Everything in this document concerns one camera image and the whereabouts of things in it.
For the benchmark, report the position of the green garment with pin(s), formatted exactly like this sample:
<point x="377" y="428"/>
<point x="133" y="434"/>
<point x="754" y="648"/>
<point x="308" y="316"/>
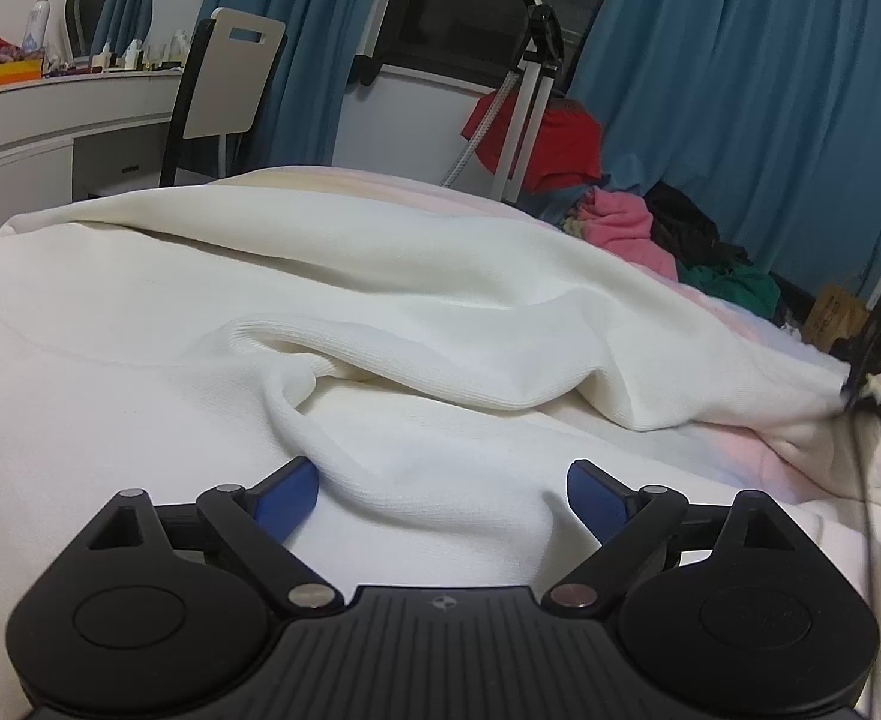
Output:
<point x="733" y="289"/>

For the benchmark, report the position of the pastel bed sheet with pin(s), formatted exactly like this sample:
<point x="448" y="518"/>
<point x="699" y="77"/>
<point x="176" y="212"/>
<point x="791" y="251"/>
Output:
<point x="380" y="184"/>

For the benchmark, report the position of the white spray bottle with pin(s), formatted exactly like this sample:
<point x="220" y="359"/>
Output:
<point x="38" y="26"/>

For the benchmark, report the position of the red garment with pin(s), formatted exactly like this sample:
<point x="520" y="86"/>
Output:
<point x="568" y="146"/>

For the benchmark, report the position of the white vanity desk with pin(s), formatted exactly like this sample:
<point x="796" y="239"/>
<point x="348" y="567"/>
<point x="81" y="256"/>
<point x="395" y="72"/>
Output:
<point x="73" y="120"/>

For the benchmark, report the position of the brown cardboard box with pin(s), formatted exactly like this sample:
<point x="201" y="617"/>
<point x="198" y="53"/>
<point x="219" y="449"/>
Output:
<point x="834" y="319"/>

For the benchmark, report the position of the dark window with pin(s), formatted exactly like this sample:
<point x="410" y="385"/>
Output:
<point x="478" y="0"/>

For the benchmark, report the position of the blue curtain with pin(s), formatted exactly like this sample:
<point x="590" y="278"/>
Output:
<point x="748" y="90"/>
<point x="313" y="37"/>

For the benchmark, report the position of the small black bracket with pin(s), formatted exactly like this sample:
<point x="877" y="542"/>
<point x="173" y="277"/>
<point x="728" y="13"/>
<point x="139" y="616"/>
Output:
<point x="370" y="69"/>

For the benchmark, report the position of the black garment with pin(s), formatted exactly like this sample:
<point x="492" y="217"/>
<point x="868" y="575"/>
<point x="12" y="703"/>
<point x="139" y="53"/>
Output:
<point x="692" y="225"/>

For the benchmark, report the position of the white pants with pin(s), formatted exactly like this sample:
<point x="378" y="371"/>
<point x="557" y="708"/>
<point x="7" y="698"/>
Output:
<point x="410" y="300"/>

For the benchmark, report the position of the small white bottle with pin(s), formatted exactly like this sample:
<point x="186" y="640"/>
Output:
<point x="133" y="55"/>
<point x="106" y="58"/>

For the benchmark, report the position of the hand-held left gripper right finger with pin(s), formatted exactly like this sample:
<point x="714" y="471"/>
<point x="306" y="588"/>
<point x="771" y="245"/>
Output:
<point x="598" y="499"/>

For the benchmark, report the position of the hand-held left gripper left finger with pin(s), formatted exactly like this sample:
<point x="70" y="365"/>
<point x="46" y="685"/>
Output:
<point x="290" y="499"/>

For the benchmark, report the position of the pink garment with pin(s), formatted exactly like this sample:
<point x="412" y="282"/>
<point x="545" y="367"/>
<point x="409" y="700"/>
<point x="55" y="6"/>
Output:
<point x="628" y="232"/>

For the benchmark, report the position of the garment steamer stand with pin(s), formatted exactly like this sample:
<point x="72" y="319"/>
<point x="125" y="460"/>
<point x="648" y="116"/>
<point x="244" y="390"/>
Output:
<point x="534" y="67"/>

